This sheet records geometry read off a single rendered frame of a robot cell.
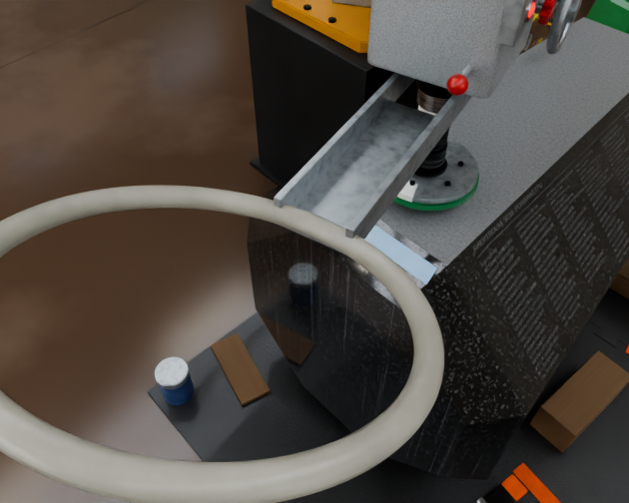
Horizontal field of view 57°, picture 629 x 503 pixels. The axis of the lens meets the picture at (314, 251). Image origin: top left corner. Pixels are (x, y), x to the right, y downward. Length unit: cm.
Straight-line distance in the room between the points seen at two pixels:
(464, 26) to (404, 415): 62
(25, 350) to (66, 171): 94
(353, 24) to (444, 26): 109
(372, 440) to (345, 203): 44
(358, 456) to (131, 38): 341
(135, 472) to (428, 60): 76
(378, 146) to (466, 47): 20
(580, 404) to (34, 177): 232
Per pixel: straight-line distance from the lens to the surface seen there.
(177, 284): 223
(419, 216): 120
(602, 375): 200
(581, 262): 143
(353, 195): 85
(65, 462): 44
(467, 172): 123
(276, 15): 217
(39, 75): 356
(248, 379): 193
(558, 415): 188
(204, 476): 42
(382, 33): 100
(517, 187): 131
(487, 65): 96
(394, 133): 98
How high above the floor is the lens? 171
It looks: 49 degrees down
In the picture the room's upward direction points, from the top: straight up
